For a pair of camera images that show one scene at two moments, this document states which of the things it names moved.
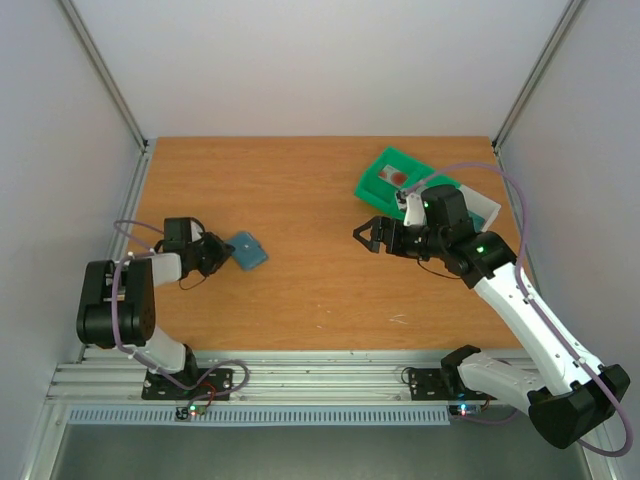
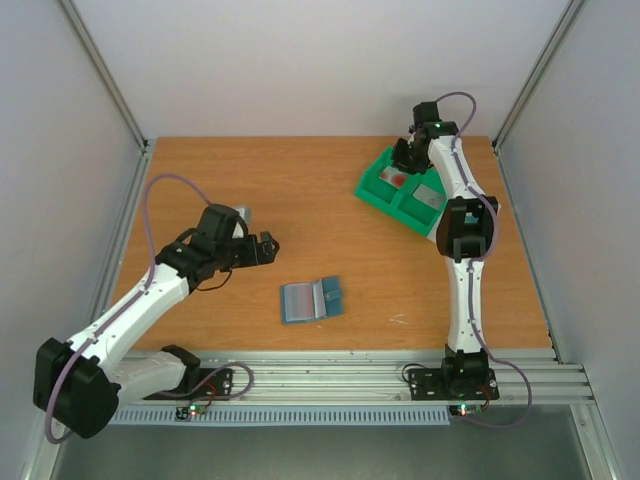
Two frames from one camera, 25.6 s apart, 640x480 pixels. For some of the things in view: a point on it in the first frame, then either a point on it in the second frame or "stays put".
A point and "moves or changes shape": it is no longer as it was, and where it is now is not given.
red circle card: x=393 y=176 stays put
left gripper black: x=222 y=252 to x=268 y=255
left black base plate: x=202 y=384 stays put
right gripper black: x=386 y=236 to x=405 y=161
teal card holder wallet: x=247 y=250 moves or changes shape
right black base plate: x=442 y=384 stays put
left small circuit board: x=184 y=413 stays put
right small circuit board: x=464 y=409 stays put
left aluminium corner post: x=84 y=38 stays put
